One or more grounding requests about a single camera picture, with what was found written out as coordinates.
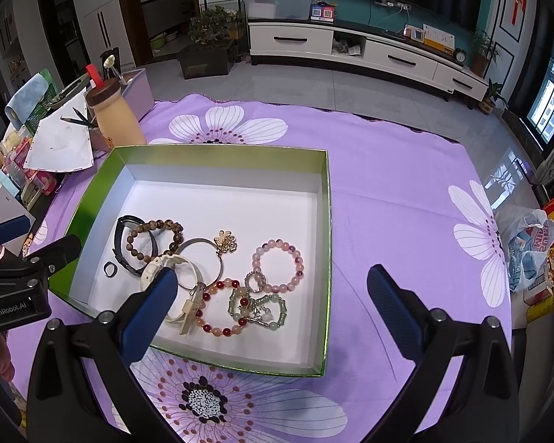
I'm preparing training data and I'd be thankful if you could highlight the person's left hand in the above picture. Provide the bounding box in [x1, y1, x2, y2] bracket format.
[0, 332, 16, 381]

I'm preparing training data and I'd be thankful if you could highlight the colourful small stand sign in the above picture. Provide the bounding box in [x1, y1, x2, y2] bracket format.
[310, 1, 337, 22]

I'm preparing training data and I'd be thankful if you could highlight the purple floral tablecloth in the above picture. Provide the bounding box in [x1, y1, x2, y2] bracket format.
[25, 93, 519, 443]

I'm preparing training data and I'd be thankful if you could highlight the green cardboard box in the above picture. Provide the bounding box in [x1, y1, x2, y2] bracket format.
[48, 144, 331, 379]

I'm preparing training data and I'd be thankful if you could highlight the lavender box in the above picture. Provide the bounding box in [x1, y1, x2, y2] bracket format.
[117, 68, 156, 119]

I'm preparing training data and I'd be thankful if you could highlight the potted plant in brown pot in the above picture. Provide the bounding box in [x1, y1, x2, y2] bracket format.
[468, 29, 502, 78]

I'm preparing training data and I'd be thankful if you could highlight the small leafy potted plant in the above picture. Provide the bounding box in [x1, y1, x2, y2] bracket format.
[478, 78, 509, 116]

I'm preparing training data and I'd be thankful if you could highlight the red bead bracelet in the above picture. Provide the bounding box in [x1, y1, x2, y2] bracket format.
[194, 278, 255, 339]

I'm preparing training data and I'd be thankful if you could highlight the white paper sheet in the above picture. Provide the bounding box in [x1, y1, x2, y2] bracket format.
[23, 95, 96, 172]

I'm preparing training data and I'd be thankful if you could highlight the green patterned box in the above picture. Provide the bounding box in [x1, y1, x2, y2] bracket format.
[24, 69, 59, 133]

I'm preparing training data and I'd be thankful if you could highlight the gold flower brooch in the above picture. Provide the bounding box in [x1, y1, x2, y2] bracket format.
[213, 229, 240, 254]

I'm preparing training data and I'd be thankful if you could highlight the white plastic bag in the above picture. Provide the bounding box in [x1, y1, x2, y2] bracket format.
[494, 204, 554, 293]

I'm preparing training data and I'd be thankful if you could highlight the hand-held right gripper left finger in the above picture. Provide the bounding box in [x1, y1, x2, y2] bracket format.
[25, 268, 181, 443]

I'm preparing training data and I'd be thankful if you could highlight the black wire fence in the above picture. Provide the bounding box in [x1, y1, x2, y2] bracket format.
[200, 0, 251, 63]

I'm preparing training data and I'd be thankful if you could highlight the white strap watch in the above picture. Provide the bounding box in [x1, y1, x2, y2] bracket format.
[140, 251, 204, 336]

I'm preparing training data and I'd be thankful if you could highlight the white power strip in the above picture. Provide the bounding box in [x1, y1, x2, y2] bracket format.
[374, 0, 414, 13]

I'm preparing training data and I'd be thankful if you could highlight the grey crumpled bag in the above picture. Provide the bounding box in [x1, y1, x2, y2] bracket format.
[332, 37, 363, 56]

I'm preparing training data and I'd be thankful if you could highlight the white television cabinet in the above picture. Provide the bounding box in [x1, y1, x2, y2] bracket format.
[248, 21, 490, 103]

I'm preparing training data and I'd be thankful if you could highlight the window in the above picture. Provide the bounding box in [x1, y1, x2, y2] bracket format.
[525, 50, 554, 145]

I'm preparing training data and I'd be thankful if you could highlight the green jade bead bracelet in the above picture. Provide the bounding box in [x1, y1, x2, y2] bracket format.
[228, 286, 290, 333]

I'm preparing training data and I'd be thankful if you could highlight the clear storage bin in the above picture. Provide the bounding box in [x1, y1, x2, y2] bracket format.
[242, 0, 315, 22]

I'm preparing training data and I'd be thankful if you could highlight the green basin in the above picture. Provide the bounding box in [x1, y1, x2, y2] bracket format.
[150, 32, 181, 54]

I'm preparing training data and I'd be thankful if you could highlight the pile of snack packets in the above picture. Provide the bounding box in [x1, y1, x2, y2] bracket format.
[0, 133, 71, 209]

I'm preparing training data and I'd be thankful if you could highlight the beige bottle with brown cap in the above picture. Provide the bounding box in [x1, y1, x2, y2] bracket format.
[85, 78, 148, 149]

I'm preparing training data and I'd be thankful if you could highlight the desk calendar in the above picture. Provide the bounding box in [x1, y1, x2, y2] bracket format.
[422, 23, 457, 52]

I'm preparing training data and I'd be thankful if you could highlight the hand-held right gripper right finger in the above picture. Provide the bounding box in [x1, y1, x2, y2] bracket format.
[366, 264, 523, 443]

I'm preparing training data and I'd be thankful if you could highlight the brown bead bracelet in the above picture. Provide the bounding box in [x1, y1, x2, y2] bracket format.
[125, 218, 185, 264]

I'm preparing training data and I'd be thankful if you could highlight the silver bangle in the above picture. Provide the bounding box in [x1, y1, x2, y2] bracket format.
[175, 237, 225, 292]

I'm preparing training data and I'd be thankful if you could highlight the pink bead bracelet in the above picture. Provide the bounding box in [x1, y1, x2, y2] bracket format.
[252, 238, 306, 293]

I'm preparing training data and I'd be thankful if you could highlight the blue towel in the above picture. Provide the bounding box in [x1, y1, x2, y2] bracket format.
[4, 71, 52, 126]

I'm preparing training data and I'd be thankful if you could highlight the black wristband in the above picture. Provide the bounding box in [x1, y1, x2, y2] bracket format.
[113, 214, 160, 277]

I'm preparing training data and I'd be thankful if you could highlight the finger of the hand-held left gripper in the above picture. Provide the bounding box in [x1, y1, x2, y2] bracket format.
[0, 214, 33, 248]
[22, 234, 83, 283]

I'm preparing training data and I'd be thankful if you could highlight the potted plant in dark planter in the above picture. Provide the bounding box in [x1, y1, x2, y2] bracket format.
[178, 6, 246, 80]

